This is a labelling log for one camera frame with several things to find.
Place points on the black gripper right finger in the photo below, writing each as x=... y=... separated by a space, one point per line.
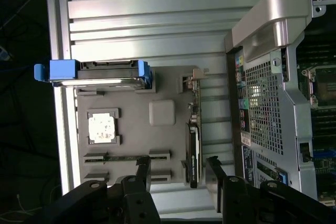
x=241 y=200

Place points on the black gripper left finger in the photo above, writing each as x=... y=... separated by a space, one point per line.
x=131 y=200

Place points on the green RAM stick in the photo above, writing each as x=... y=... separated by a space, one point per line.
x=123 y=158

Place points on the grey plastic parts rack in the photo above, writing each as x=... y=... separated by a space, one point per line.
x=131 y=140

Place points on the silver CPU chip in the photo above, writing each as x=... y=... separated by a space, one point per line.
x=102 y=129

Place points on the pale square pad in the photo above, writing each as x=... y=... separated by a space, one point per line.
x=162 y=112

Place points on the open black PC case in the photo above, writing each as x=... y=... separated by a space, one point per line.
x=265 y=108

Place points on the green motherboard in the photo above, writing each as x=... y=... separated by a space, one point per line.
x=324 y=129

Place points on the hard disk in blue caddy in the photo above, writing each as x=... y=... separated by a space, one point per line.
x=105 y=73

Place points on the CPU socket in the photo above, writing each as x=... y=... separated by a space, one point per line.
x=323 y=87

